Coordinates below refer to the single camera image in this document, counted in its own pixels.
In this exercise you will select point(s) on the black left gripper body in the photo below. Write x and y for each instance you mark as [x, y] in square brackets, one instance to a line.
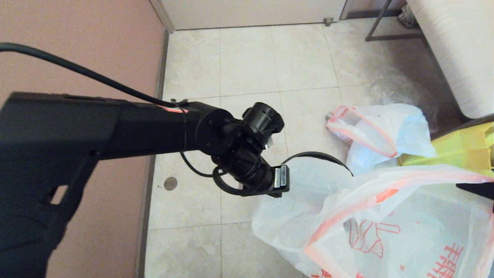
[276, 189]

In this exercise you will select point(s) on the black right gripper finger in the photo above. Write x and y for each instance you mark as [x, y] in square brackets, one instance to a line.
[482, 189]

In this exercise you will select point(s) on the used trash bag red print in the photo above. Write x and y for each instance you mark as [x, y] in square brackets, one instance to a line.
[401, 127]

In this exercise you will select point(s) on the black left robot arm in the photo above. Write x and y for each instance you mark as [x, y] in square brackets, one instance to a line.
[77, 127]

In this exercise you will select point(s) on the yellow fabric bag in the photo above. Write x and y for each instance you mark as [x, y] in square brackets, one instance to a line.
[463, 150]

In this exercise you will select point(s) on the black round trash bin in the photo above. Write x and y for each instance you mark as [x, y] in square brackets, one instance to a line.
[316, 154]

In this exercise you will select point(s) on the clear plastic bag dark contents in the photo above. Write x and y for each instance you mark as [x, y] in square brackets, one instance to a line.
[397, 90]

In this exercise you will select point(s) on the round metal floor socket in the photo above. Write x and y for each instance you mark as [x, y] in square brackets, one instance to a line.
[170, 183]

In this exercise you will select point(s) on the cream textured table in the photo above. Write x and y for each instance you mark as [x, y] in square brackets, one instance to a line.
[459, 46]

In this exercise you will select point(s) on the small metal door stop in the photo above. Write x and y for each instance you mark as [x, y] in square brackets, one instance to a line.
[328, 22]

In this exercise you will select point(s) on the white door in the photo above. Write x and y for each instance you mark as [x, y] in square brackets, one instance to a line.
[251, 13]

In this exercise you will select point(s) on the grey patterned slipper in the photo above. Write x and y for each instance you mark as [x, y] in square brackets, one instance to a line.
[407, 17]

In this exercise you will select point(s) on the grey metal frame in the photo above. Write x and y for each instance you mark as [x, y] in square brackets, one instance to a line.
[389, 38]

